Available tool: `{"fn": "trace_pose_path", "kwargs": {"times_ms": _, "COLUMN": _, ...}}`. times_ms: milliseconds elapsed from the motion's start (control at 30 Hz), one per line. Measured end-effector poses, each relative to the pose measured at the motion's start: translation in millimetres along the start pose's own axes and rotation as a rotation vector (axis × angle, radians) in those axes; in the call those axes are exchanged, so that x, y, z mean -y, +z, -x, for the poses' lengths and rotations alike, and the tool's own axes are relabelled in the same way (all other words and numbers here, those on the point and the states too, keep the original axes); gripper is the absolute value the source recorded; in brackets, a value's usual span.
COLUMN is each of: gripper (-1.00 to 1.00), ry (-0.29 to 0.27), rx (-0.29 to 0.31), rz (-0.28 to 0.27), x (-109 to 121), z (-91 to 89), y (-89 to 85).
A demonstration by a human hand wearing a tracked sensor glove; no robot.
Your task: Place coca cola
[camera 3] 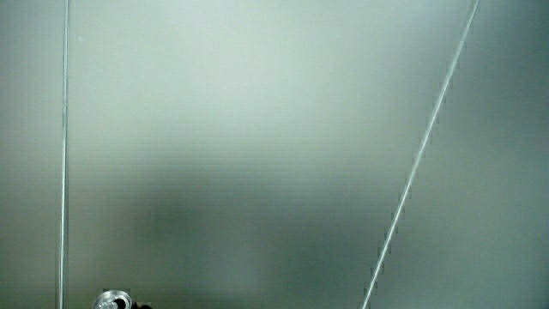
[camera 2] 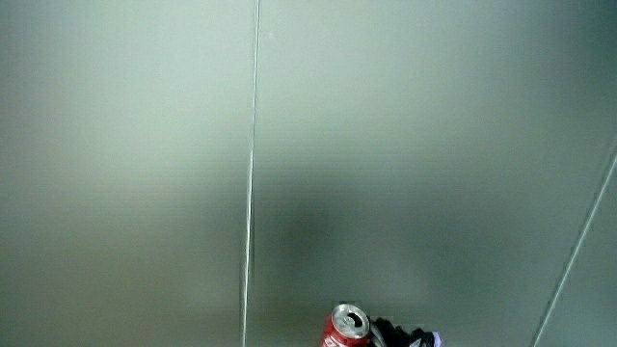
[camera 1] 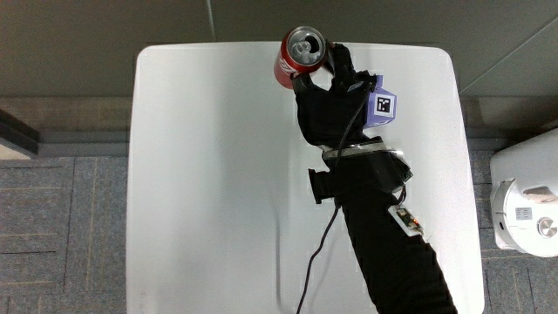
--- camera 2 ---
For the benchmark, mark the red soda can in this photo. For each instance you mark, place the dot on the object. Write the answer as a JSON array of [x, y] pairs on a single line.
[[342, 333]]

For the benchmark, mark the person's right hand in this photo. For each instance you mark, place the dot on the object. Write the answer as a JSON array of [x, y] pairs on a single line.
[[400, 336]]

